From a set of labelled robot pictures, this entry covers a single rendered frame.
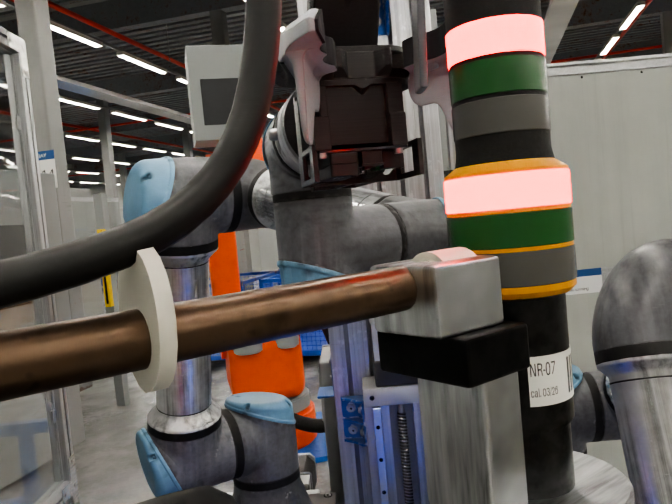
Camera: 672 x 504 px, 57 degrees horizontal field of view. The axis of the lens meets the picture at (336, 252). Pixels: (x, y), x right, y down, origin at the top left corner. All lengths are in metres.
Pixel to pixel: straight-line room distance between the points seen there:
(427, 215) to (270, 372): 3.68
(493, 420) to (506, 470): 0.02
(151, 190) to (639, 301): 0.61
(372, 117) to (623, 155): 1.91
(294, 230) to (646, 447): 0.42
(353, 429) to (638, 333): 0.67
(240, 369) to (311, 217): 3.71
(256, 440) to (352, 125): 0.76
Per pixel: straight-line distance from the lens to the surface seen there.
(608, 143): 2.25
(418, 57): 0.23
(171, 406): 1.01
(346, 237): 0.57
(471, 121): 0.22
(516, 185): 0.21
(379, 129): 0.40
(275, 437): 1.09
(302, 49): 0.32
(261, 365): 4.25
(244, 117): 0.16
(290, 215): 0.56
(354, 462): 1.29
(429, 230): 0.63
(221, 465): 1.06
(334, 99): 0.39
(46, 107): 7.24
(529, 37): 0.23
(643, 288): 0.74
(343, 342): 1.22
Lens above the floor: 1.56
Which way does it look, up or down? 3 degrees down
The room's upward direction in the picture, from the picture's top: 5 degrees counter-clockwise
